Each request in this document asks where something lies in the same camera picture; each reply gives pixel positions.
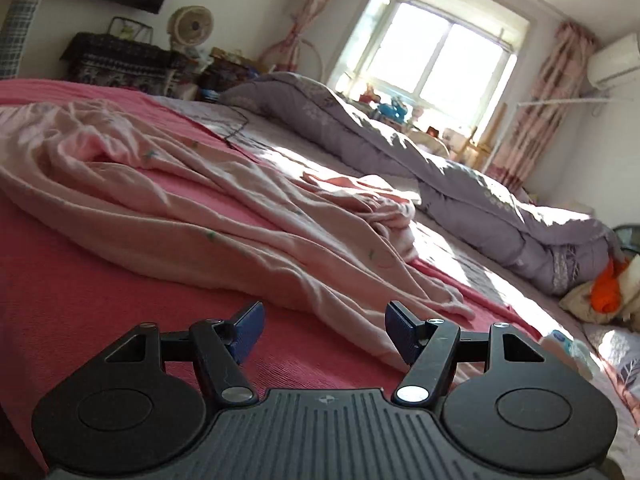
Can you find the orange cloth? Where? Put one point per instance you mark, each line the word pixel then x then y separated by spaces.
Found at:
pixel 607 285

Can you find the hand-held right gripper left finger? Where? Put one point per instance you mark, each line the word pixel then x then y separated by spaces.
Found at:
pixel 248 330

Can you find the purple floral quilt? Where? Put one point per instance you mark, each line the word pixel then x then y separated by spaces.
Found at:
pixel 450 195

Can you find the pink hula hoop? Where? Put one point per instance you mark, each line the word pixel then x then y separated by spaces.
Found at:
pixel 320 60

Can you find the white blue packet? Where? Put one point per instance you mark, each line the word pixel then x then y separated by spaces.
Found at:
pixel 567 350

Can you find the grey bed sheet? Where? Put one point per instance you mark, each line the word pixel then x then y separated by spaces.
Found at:
pixel 450 255

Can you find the colourful printed box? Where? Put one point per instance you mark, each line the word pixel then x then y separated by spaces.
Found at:
pixel 230 77

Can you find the patterned cloth covered cabinet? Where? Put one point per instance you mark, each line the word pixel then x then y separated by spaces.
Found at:
pixel 120 65

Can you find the pink strawberry print pants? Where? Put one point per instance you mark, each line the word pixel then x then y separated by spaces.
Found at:
pixel 175 200

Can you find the blue plush toy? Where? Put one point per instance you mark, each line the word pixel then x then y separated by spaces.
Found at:
pixel 392 110

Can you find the beige round fan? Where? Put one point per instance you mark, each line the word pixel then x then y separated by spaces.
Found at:
pixel 190 27

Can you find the pink strawberry pajama top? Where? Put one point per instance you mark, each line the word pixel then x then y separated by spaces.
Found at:
pixel 360 210

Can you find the orange plush toy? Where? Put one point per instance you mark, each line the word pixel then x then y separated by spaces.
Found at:
pixel 370 95

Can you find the white air conditioner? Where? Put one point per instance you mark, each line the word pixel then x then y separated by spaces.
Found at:
pixel 617 60

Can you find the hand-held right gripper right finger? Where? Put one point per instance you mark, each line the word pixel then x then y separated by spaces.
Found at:
pixel 402 332

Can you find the white clothes rail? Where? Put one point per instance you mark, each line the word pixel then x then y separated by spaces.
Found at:
pixel 575 102

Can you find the pink towel blanket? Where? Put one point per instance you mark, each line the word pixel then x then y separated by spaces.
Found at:
pixel 75 310

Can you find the small red box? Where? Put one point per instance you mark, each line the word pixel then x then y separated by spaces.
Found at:
pixel 432 132

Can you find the window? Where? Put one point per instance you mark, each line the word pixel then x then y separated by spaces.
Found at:
pixel 440 60

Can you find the white tower fan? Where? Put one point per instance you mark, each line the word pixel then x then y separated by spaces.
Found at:
pixel 20 25

